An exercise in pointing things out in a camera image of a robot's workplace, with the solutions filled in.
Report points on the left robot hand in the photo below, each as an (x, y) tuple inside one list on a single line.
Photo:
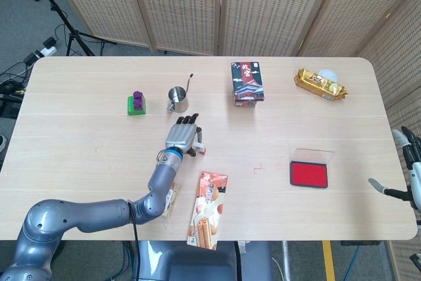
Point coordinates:
[(181, 136)]

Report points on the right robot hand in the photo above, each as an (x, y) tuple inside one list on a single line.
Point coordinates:
[(415, 175)]

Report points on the small red white box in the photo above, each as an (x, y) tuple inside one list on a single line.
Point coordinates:
[(199, 145)]

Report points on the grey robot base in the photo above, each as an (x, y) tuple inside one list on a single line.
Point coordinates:
[(197, 261)]

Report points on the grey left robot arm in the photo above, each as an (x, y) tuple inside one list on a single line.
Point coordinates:
[(98, 212)]

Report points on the stainless steel spouted pitcher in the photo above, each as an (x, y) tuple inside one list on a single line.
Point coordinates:
[(179, 101)]

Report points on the purple toy building block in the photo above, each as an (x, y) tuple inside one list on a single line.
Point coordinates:
[(138, 100)]

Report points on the green toy building block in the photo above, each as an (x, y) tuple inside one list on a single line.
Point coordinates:
[(131, 110)]

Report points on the clear wrapped bread package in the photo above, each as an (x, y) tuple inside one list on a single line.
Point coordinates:
[(172, 195)]

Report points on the orange egg roll snack bag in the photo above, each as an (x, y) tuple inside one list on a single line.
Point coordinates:
[(207, 208)]

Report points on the dark illustrated box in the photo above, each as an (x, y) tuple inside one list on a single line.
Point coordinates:
[(248, 83)]

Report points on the red ink pad clear lid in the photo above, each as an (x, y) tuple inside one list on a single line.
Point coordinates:
[(309, 174)]

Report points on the gold biscuit package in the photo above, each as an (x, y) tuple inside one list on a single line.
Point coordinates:
[(315, 82)]

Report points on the black tripod stand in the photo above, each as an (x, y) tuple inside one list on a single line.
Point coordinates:
[(70, 35)]

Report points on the silver table leg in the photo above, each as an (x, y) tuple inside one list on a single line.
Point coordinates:
[(286, 261)]

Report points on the power strip with adapters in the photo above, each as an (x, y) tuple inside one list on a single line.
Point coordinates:
[(46, 51)]

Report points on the black shoe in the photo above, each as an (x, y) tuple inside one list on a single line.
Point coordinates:
[(2, 143)]

